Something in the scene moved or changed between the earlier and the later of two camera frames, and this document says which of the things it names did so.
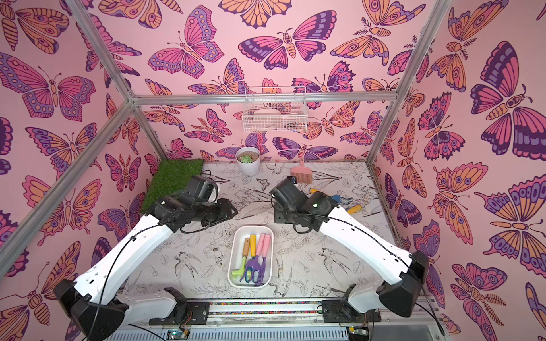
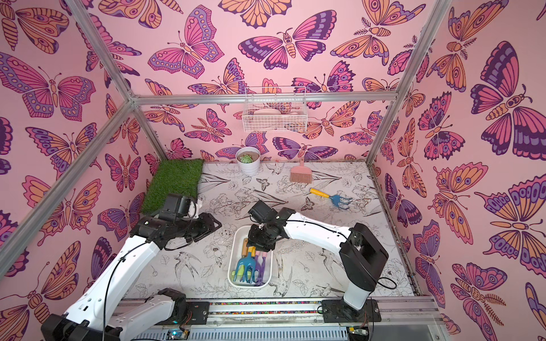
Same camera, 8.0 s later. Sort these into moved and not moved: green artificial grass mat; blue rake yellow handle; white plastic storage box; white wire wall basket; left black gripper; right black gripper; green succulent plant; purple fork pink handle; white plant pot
Moved: left black gripper; blue rake yellow handle; right black gripper
Not moved: green artificial grass mat; white plant pot; green succulent plant; white plastic storage box; white wire wall basket; purple fork pink handle
